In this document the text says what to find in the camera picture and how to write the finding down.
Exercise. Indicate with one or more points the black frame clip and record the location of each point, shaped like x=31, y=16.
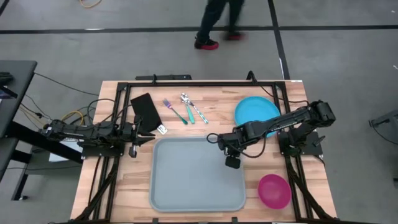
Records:
x=155, y=221

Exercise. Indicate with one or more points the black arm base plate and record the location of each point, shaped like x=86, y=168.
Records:
x=102, y=152
x=311, y=149

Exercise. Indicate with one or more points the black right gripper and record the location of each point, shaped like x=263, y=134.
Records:
x=228, y=141

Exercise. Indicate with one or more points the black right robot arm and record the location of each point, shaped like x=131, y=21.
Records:
x=280, y=119

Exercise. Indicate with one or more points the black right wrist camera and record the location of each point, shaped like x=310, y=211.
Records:
x=232, y=162

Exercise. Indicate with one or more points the black monitor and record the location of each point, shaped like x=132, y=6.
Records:
x=6, y=92

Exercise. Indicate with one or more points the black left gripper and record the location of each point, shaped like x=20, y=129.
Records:
x=129, y=133

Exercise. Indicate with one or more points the red and black shoe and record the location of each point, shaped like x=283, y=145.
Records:
x=234, y=35
x=206, y=44

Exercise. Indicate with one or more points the black aluminium table frame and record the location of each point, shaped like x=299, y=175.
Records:
x=202, y=84

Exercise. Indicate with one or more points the black desk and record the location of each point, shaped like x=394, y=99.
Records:
x=15, y=109

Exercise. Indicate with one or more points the person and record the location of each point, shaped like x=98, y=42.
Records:
x=211, y=15

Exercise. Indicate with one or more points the white napkin tag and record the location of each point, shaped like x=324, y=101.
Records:
x=162, y=129

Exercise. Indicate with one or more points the black bar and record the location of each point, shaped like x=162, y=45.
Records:
x=168, y=77

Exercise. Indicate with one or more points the black table-level camera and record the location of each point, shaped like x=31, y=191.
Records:
x=234, y=221

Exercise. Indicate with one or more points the gray plastic tray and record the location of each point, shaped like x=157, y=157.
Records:
x=192, y=174

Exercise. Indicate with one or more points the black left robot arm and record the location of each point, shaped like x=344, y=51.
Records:
x=77, y=132

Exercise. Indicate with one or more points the gray stand base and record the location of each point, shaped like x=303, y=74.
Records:
x=385, y=119

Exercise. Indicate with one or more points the black keyboard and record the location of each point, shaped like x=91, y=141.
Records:
x=4, y=77

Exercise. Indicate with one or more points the blue plate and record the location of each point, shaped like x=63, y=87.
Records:
x=255, y=109

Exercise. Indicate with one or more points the pink bowl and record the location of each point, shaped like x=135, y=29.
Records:
x=274, y=191

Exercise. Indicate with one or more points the black cloth napkin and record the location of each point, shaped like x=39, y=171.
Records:
x=144, y=107

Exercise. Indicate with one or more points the white paper sheet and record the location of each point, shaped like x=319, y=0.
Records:
x=62, y=155

